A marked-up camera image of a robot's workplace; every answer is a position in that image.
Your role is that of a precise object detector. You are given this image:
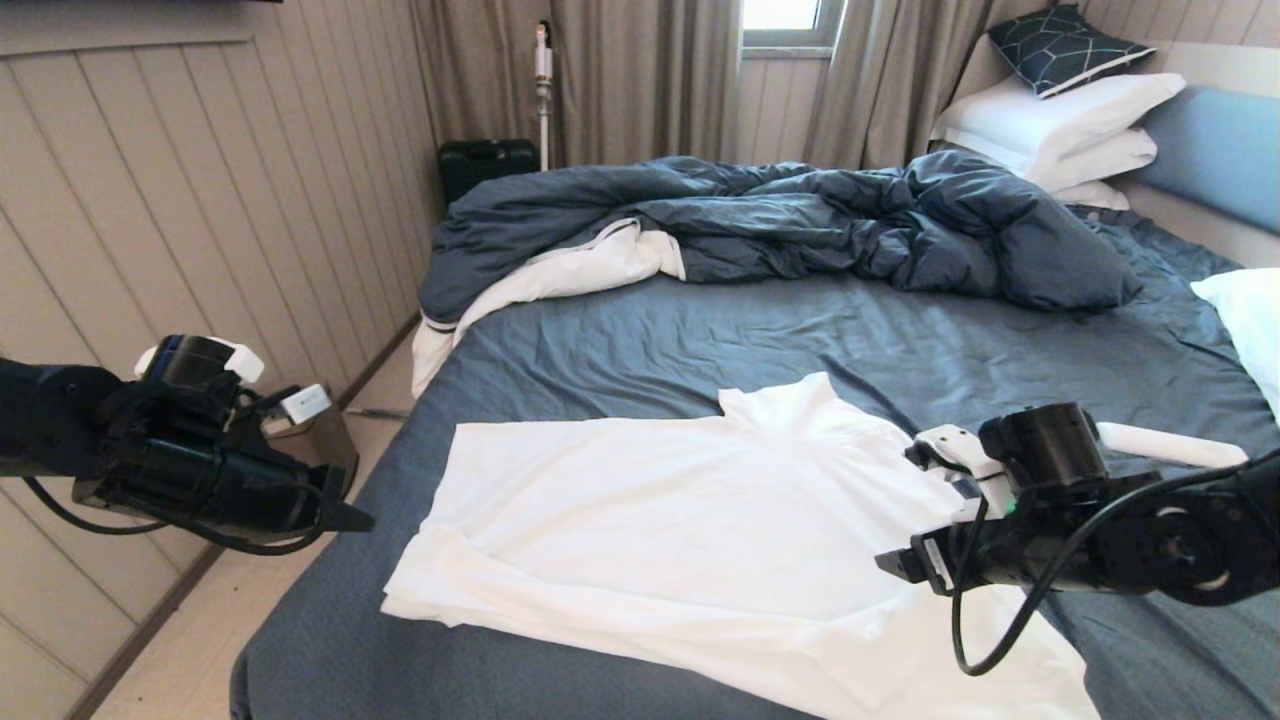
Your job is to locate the narrow beige curtain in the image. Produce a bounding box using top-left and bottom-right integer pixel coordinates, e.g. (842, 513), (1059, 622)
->
(803, 0), (1051, 171)

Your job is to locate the blue patterned bed sheet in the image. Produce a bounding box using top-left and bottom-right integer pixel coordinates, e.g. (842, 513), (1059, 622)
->
(228, 205), (1280, 720)

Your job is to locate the window with grey frame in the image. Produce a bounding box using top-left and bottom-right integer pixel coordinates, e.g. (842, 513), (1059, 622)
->
(740, 0), (846, 56)

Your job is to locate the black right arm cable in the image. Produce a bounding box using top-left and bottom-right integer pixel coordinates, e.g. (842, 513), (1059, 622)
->
(948, 460), (1261, 678)

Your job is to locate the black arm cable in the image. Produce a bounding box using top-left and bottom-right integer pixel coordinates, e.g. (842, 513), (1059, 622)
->
(948, 460), (1261, 678)
(20, 385), (331, 557)

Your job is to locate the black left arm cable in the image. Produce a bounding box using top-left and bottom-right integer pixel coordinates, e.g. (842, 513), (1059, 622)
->
(20, 385), (331, 557)

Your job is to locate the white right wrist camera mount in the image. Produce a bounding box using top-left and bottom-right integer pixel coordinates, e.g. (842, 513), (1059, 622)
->
(905, 424), (1016, 521)

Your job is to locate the large white pillow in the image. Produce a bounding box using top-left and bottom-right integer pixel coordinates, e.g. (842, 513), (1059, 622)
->
(930, 70), (1189, 181)

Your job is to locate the white t-shirt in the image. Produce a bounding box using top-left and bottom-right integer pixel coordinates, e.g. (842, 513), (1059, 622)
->
(380, 372), (1101, 720)

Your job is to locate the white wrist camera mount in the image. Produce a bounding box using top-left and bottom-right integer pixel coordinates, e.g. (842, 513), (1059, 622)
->
(905, 424), (1016, 521)
(135, 335), (333, 426)

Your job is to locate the black suitcase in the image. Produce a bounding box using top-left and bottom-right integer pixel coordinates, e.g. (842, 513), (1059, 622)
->
(438, 138), (541, 206)

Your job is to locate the white stick vacuum cleaner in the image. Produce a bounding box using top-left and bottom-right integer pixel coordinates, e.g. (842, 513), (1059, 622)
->
(533, 20), (554, 171)

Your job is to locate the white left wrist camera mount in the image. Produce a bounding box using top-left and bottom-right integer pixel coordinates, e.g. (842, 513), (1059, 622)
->
(135, 335), (333, 426)

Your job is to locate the dark geometric patterned cushion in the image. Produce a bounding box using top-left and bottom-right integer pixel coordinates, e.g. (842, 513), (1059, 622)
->
(988, 3), (1158, 99)

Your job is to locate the beige upholstered bed frame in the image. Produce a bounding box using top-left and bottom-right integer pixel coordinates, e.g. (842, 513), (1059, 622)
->
(1118, 178), (1280, 269)

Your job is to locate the white pillow without stack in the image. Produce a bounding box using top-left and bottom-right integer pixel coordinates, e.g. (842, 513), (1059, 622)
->
(1190, 267), (1280, 421)

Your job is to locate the medium white pillow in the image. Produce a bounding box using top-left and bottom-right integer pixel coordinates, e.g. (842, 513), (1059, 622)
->
(1030, 127), (1159, 193)

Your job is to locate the blue padded headboard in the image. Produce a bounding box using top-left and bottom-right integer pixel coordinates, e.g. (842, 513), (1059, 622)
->
(1135, 85), (1280, 236)

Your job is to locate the beige trash bin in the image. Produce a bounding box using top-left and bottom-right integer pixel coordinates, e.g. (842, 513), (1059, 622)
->
(262, 400), (359, 491)

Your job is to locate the blue duvet with white lining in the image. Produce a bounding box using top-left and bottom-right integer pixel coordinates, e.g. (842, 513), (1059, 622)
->
(412, 150), (1144, 401)

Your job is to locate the long white remote control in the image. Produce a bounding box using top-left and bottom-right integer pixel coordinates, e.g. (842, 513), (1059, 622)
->
(1097, 421), (1251, 469)

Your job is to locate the flat white pillow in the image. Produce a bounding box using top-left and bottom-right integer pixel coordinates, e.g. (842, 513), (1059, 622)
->
(1050, 180), (1131, 211)

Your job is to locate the wide beige curtain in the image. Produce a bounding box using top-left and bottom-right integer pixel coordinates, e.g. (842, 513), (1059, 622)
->
(405, 0), (743, 171)

